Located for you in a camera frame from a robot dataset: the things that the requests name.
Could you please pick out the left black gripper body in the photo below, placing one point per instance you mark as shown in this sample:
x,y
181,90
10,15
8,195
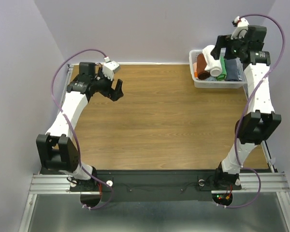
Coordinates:
x,y
103,85

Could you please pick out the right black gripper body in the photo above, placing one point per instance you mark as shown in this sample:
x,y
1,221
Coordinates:
x,y
234,48

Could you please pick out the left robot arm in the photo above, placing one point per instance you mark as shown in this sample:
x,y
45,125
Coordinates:
x,y
57,148

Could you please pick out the green rolled towel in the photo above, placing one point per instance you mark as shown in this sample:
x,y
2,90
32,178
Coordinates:
x,y
223,74

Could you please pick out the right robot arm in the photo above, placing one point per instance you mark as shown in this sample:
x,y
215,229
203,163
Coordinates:
x,y
258,120

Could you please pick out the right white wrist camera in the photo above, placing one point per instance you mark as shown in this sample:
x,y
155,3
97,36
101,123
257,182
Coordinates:
x,y
241,28

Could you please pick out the light blue rolled towel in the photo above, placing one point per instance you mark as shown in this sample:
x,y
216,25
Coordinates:
x,y
211,78

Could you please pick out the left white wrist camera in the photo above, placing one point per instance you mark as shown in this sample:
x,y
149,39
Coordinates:
x,y
109,69

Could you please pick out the white plastic basket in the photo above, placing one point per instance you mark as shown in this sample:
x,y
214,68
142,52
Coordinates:
x,y
215,84

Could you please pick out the orange rolled towel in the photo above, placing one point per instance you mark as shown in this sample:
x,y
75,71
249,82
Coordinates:
x,y
195,70

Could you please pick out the white towel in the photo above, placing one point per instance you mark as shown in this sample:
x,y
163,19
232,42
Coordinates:
x,y
212,66

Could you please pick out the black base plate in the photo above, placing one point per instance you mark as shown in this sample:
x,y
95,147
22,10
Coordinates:
x,y
155,186

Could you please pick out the dark blue towel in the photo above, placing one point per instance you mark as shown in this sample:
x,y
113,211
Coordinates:
x,y
231,70

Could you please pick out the brown rolled towel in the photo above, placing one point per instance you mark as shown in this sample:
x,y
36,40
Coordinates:
x,y
202,74

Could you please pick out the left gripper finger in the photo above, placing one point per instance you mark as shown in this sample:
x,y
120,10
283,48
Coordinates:
x,y
115,95
118,88

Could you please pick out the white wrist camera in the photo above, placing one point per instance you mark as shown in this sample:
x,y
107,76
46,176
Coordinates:
x,y
109,69
241,28

